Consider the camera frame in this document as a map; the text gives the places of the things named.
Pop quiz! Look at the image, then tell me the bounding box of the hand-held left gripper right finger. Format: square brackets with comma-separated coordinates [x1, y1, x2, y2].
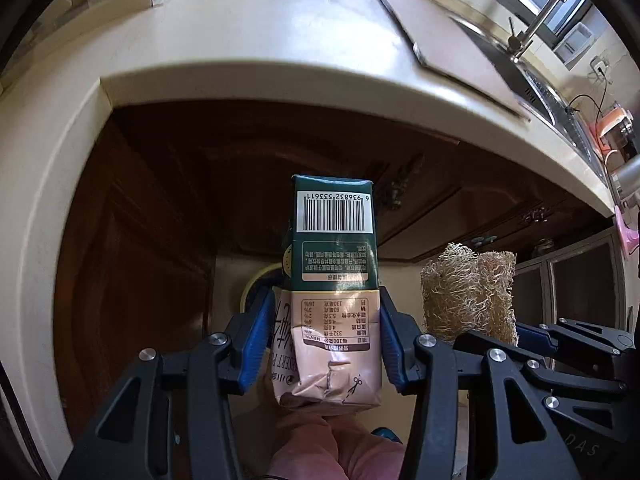
[379, 286, 583, 480]

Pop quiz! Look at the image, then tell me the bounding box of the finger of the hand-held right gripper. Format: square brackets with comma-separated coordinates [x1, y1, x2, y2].
[480, 334, 628, 394]
[516, 317, 636, 356]

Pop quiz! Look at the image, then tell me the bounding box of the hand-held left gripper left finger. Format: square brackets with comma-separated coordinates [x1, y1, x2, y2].
[59, 286, 277, 480]

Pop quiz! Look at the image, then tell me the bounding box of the round black bin yellow rim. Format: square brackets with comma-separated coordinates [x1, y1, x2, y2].
[240, 265, 281, 313]

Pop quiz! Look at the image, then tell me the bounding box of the beige loofah sponge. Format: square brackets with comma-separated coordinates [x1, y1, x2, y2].
[420, 242, 518, 346]

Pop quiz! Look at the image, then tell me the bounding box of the green and pink drink carton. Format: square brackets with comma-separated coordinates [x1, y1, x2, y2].
[272, 174, 383, 416]

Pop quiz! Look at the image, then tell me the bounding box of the silver framed glass cabinet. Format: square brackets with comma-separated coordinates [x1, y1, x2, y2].
[515, 230, 632, 333]

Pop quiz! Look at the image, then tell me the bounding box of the brown wooden cabinet door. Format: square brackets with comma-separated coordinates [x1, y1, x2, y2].
[200, 120, 421, 261]
[52, 110, 218, 413]

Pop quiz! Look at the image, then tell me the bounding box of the pink suction hook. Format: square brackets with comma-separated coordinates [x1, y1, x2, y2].
[614, 205, 640, 261]

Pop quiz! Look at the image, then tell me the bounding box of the steel kettle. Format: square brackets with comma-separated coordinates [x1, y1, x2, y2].
[607, 152, 640, 206]

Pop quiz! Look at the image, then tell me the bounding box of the pink plastic object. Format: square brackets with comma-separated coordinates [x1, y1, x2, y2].
[597, 102, 636, 153]

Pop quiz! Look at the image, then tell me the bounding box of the stainless steel sink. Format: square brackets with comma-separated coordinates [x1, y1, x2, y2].
[450, 15, 616, 176]

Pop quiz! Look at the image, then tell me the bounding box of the flat brown cardboard sheet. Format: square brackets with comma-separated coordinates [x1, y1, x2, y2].
[372, 0, 531, 121]

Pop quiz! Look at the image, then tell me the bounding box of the steel faucet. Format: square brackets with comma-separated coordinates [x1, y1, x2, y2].
[507, 0, 576, 63]

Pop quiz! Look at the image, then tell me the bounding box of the dark framed window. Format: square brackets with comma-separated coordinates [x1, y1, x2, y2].
[500, 0, 593, 51]

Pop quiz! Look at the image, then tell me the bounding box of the ornate metal door handle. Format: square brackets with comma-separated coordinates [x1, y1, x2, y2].
[520, 207, 561, 226]
[385, 157, 418, 211]

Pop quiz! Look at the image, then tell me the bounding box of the thin black cable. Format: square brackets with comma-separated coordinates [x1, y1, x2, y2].
[565, 72, 612, 156]

